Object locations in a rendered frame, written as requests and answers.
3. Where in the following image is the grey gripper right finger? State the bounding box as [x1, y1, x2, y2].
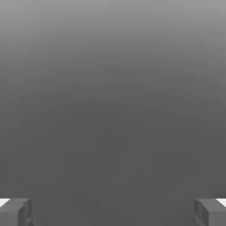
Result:
[193, 197, 226, 226]

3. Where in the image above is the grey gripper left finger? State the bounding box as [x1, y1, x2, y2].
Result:
[0, 197, 34, 226]

